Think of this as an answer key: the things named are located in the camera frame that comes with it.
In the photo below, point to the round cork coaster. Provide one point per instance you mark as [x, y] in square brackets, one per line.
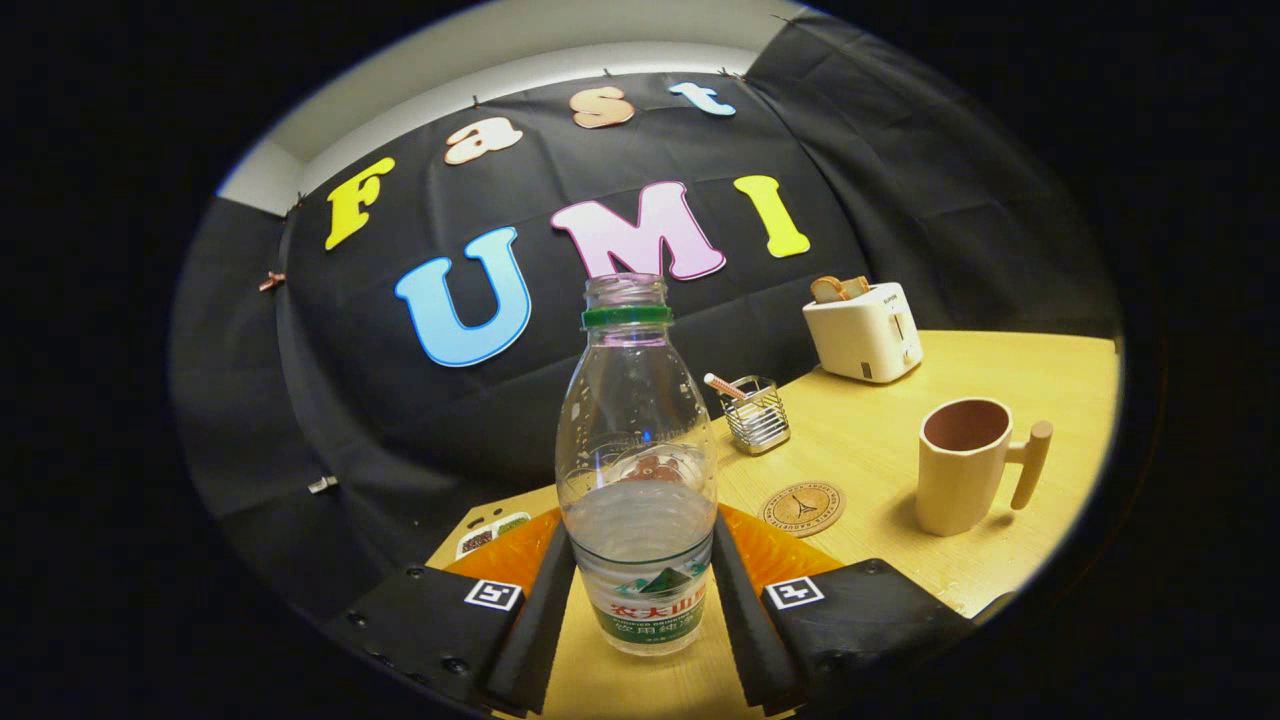
[803, 509]

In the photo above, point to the silver clip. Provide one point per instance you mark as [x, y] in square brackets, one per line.
[322, 484]

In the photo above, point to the striped stick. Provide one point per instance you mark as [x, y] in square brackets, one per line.
[722, 385]

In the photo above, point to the copper clip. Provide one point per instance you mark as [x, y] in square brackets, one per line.
[271, 281]

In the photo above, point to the white compartment tray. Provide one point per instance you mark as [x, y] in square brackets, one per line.
[490, 533]

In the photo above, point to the clear plastic juice bottle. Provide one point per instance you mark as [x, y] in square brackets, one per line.
[636, 540]

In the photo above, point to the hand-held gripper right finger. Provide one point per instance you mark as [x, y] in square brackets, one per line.
[750, 640]

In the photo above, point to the toast bread slice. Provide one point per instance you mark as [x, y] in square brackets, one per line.
[857, 286]
[826, 290]

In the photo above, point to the white toaster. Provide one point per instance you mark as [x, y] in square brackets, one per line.
[860, 335]

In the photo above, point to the black backdrop cloth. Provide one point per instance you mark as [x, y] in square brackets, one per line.
[900, 180]

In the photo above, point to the wooden table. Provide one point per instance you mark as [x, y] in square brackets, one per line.
[900, 570]

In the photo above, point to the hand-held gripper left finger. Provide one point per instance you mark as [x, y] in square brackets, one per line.
[545, 630]

